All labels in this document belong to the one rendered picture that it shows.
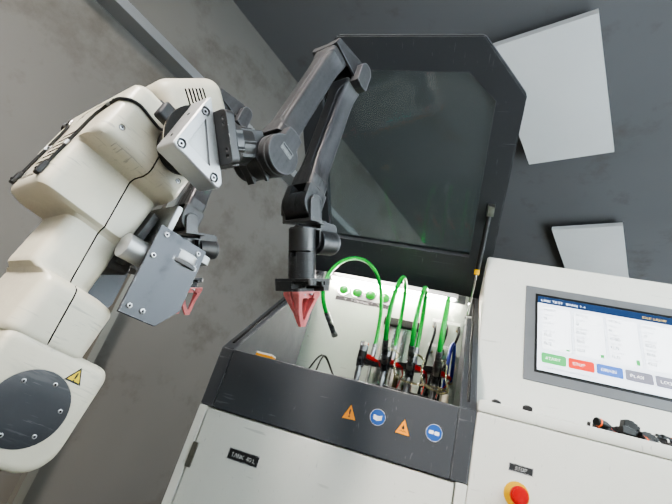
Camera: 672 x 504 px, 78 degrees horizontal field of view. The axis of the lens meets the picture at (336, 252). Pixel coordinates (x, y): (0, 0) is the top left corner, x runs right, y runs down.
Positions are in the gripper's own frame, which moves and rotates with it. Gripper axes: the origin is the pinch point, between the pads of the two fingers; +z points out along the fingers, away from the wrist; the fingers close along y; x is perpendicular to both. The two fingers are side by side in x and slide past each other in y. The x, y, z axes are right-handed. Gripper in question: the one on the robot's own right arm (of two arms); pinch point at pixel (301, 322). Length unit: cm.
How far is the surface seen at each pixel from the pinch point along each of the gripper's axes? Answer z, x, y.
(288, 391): 20.5, -16.2, 19.6
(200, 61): -153, -90, 175
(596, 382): 21, -78, -43
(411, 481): 37.0, -23.6, -12.2
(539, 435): 26, -40, -36
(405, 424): 26.0, -27.3, -8.9
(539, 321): 5, -83, -28
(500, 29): -168, -201, 14
